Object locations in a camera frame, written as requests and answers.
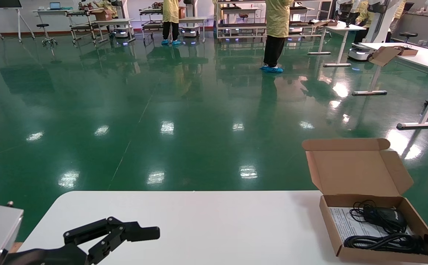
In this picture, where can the black computer mouse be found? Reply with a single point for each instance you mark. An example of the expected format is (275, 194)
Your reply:
(390, 218)

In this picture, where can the metal trolley rack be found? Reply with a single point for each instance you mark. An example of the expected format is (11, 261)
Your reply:
(83, 27)

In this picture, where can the white work table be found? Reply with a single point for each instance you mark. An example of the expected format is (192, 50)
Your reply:
(192, 19)

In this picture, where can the long white table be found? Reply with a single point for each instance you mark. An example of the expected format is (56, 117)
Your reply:
(48, 11)

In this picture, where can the small white table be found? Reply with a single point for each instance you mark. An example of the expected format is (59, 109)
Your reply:
(114, 21)

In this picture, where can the person in short yellow coat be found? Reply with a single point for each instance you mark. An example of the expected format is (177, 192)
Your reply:
(170, 11)

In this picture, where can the open laptop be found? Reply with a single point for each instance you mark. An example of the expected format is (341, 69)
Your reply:
(55, 6)

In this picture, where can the small open cardboard box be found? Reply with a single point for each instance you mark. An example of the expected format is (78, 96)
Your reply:
(383, 55)

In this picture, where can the person in long yellow coat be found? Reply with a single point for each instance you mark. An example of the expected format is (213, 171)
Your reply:
(276, 18)

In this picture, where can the person in yellow jacket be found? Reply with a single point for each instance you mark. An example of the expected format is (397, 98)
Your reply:
(365, 14)

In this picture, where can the white table with t-legs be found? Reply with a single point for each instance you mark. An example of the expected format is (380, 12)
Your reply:
(343, 26)

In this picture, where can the wide metal shelving rack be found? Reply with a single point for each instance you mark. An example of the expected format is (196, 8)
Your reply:
(243, 25)

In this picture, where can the black round stool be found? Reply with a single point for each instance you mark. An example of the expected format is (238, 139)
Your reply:
(408, 35)

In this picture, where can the black stool with chrome base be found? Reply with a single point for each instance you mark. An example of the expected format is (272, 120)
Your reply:
(43, 25)

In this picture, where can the printed white paper manual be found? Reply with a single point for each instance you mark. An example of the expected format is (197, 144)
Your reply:
(341, 224)

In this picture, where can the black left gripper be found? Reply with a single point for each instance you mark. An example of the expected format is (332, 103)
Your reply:
(52, 257)

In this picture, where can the tall white robot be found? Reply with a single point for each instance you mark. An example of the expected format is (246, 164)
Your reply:
(379, 22)

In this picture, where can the brown cardboard storage box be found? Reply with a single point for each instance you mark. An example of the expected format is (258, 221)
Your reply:
(357, 173)

